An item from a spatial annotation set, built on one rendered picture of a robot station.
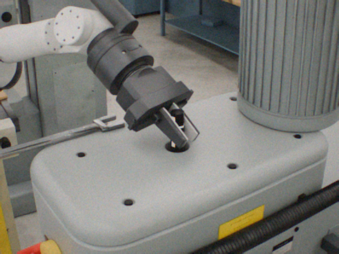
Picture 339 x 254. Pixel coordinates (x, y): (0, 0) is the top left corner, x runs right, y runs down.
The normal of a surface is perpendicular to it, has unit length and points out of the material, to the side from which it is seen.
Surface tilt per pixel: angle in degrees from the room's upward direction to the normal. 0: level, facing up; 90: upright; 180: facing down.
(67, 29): 69
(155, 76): 30
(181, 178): 0
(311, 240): 90
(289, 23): 90
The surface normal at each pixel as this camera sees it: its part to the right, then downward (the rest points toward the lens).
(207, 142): 0.00, -0.88
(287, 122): -0.25, 0.46
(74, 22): -0.47, 0.07
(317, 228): 0.55, 0.40
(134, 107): -0.22, -0.18
